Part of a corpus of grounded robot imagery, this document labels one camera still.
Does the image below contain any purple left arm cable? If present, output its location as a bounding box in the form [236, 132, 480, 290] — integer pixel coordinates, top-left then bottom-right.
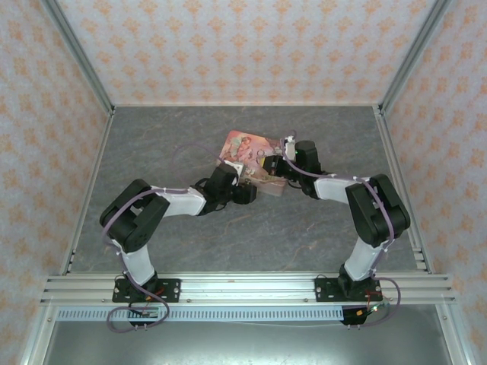
[100, 143, 229, 334]

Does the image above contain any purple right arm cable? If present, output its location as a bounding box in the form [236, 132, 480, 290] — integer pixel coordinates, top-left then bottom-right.
[279, 136, 401, 330]

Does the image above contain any aluminium cross beam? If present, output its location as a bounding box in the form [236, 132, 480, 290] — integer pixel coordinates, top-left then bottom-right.
[40, 271, 457, 306]

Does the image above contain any white slotted cable duct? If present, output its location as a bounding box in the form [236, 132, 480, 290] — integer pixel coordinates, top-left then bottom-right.
[56, 306, 385, 322]

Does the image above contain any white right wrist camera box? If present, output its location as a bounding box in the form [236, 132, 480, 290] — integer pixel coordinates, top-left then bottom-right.
[280, 131, 298, 154]

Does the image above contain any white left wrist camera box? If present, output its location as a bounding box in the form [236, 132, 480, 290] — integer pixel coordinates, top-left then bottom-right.
[224, 159, 245, 179]

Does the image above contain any steel sheet shelf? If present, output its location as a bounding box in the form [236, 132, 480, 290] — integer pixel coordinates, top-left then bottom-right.
[37, 321, 454, 365]

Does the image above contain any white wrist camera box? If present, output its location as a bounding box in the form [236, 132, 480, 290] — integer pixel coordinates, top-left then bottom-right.
[224, 159, 245, 179]
[280, 131, 298, 154]

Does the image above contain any aluminium side rail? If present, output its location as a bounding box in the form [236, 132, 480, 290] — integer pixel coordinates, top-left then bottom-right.
[374, 107, 435, 275]
[59, 108, 116, 277]

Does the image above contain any aluminium frame post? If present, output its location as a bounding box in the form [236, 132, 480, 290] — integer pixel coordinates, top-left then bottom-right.
[40, 0, 116, 117]
[374, 0, 454, 117]

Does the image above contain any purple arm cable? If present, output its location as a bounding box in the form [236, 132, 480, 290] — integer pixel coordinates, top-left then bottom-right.
[100, 143, 229, 334]
[279, 136, 401, 330]

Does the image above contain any pink illustrated book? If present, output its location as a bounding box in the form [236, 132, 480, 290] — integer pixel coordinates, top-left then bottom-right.
[215, 129, 287, 197]

